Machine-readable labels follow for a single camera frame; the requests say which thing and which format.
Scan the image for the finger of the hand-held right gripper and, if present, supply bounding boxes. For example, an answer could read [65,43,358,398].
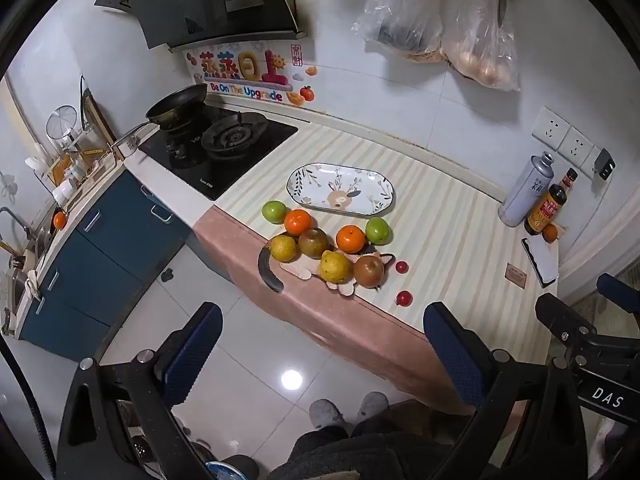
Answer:
[596,273,640,313]
[535,293,598,356]

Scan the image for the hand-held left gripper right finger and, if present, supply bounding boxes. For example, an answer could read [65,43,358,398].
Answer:
[423,301,589,480]

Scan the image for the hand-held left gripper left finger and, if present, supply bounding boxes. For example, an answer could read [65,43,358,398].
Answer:
[56,301,224,480]

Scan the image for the brown russet apple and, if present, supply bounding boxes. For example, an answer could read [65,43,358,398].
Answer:
[298,228,331,260]
[354,255,386,289]

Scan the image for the yellow lemon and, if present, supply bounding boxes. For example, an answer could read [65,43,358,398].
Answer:
[270,234,301,263]
[319,250,352,284]

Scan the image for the oval floral ceramic plate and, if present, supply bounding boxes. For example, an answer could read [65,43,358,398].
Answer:
[286,162,396,218]

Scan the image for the black-edged white notepad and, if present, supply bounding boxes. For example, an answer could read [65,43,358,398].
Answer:
[521,235,560,289]

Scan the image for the grey slipper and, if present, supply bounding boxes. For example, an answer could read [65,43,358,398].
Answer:
[308,400,337,431]
[357,391,389,423]

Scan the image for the dark sauce bottle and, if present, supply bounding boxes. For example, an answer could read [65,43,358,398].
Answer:
[524,167,578,236]

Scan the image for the cat-shaped mat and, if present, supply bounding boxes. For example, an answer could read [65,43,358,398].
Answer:
[257,237,396,297]

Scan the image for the grey gas canister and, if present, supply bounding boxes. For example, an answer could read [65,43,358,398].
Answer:
[497,152,557,228]

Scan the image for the black plug adapter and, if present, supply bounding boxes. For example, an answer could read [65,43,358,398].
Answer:
[592,149,617,181]

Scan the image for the striped table mat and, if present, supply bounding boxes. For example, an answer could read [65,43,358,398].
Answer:
[192,119,558,416]

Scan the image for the person's dark trousers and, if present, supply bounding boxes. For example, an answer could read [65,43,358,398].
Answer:
[267,415,501,480]

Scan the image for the dish rack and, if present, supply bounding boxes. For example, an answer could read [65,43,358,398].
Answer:
[25,125,123,203]

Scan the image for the black gas stove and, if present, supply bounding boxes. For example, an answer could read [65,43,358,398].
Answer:
[137,105,299,201]

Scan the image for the metal sink faucet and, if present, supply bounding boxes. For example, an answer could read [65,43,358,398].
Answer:
[0,206,36,248]

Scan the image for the black frying pan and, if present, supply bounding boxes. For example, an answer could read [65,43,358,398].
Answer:
[111,84,208,148]

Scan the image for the wooden cutting board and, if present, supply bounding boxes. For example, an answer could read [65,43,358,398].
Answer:
[80,75,118,156]

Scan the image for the metal mesh strainer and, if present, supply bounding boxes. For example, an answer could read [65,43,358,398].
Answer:
[46,105,81,153]

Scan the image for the clear plastic bag pale contents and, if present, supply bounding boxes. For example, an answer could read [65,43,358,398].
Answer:
[440,0,522,92]

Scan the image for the colourful printed box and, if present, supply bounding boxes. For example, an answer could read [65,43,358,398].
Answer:
[186,42,318,107]

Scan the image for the clear plastic bag dark contents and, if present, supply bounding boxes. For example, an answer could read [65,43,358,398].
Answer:
[352,0,446,63]

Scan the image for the black range hood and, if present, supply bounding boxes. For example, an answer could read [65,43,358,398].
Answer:
[94,0,308,53]

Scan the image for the white wall socket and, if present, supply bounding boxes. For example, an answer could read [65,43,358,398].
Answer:
[531,106,571,147]
[557,126,596,171]

